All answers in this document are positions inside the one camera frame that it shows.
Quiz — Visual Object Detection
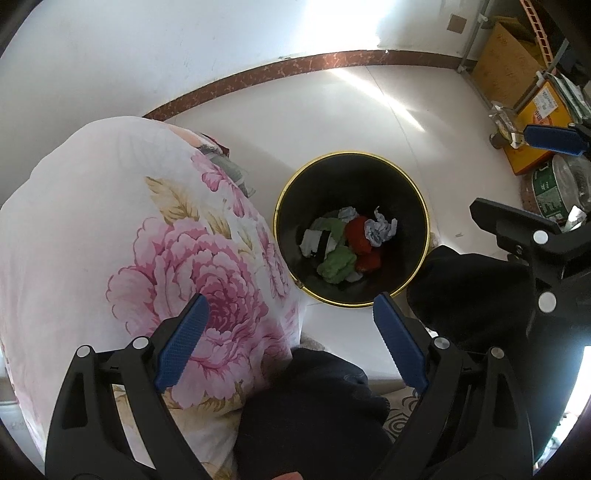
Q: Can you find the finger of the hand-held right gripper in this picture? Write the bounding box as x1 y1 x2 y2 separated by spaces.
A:
470 198 591 342
526 122 591 160

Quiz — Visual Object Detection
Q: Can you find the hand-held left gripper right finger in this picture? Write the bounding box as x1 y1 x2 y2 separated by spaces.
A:
369 292 536 480

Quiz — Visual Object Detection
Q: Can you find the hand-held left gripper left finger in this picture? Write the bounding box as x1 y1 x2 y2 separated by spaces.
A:
45 294 211 480

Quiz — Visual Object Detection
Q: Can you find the black bin with gold rim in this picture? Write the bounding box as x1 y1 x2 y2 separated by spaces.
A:
272 151 432 308

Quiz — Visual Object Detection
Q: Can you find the yellow box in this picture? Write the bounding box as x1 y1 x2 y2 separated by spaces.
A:
503 80 583 176

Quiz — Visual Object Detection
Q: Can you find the cardboard box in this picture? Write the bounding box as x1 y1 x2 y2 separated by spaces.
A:
471 17 546 109

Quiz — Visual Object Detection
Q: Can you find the orange plastic rack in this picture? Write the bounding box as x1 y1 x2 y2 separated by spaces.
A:
519 0 556 75

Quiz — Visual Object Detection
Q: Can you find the person's left leg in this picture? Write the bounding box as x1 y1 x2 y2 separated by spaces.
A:
233 348 393 480

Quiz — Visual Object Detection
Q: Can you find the pink floral blanket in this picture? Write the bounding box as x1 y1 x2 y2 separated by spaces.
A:
0 117 305 480

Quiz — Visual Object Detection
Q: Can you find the grey striped cloth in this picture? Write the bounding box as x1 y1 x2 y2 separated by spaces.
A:
198 133 258 199

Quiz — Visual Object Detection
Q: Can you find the grey metal rack post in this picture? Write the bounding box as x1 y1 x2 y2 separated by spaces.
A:
456 0 494 75

